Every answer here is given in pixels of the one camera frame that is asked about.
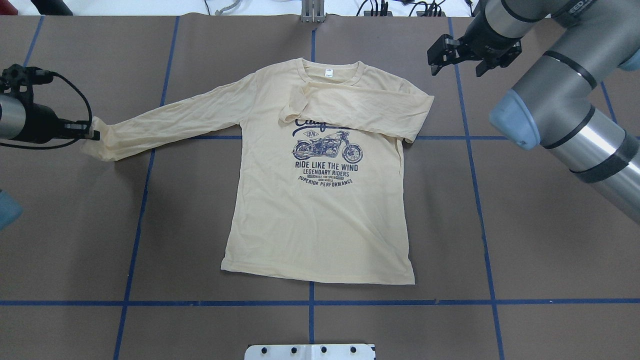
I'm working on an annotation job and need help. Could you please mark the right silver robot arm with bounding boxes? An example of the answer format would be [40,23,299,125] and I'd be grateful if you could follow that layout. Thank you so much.
[427,0,640,223]

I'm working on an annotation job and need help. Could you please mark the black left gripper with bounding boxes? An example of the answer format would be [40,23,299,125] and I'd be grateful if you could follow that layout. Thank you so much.
[22,104,101,143]

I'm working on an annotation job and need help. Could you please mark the left gripper camera bracket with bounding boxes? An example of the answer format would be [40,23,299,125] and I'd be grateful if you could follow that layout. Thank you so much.
[0,64,54,105]

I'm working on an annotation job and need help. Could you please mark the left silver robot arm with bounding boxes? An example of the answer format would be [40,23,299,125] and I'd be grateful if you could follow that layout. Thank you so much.
[0,95,101,150]

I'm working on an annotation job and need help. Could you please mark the aluminium frame post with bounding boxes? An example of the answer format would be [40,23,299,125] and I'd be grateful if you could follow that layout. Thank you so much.
[301,0,326,24]

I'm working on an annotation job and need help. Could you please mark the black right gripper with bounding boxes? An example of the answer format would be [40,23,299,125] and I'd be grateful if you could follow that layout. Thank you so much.
[427,20,522,78]

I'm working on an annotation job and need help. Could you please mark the beige long-sleeve printed shirt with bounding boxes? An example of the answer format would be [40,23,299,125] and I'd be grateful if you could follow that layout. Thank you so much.
[81,58,434,286]

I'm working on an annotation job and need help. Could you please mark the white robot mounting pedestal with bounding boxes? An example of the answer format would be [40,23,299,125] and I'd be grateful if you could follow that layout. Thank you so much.
[244,343,377,360]

